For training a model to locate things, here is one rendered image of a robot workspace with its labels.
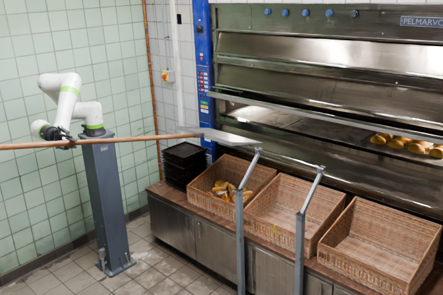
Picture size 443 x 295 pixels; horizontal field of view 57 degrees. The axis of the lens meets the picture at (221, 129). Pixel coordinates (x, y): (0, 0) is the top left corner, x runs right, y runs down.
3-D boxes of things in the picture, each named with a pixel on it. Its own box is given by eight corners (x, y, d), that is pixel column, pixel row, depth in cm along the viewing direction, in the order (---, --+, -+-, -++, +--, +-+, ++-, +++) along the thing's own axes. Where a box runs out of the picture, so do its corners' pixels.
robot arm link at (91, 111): (86, 123, 317) (82, 100, 310) (106, 123, 316) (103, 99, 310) (80, 129, 304) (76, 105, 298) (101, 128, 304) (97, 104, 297)
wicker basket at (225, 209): (226, 180, 365) (225, 152, 356) (278, 200, 329) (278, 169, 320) (186, 202, 332) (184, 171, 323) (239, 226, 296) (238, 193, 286)
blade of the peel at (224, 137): (231, 145, 273) (232, 141, 273) (176, 129, 308) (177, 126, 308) (262, 143, 300) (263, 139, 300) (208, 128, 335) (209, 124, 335)
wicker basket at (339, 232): (352, 229, 287) (354, 194, 278) (438, 263, 250) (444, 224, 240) (314, 263, 255) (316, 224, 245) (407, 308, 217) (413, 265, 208)
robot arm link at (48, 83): (66, 107, 316) (35, 69, 267) (88, 107, 315) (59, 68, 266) (64, 122, 310) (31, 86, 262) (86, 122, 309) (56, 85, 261)
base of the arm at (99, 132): (75, 130, 320) (74, 123, 318) (93, 126, 330) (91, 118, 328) (91, 138, 302) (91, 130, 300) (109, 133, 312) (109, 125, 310)
